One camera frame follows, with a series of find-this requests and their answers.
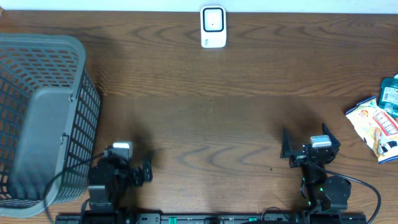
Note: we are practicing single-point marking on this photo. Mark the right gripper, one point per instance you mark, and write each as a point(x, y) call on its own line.
point(286, 152)

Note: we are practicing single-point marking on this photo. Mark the yellow snack bag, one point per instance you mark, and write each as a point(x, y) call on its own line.
point(376, 128)

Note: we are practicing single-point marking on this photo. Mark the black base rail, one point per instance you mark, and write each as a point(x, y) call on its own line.
point(156, 218)

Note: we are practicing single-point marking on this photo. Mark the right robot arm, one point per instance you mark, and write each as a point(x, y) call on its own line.
point(327, 195)

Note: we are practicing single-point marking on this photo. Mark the grey plastic shopping basket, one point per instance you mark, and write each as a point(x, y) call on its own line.
point(49, 115)

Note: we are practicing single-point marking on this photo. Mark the white barcode scanner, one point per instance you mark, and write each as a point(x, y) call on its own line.
point(213, 29)

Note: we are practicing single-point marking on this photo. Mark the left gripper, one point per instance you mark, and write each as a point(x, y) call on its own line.
point(137, 178)

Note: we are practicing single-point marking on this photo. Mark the blue mouthwash bottle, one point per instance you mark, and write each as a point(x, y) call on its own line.
point(388, 96)

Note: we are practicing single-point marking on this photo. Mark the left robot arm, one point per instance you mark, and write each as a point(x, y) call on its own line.
point(108, 183)

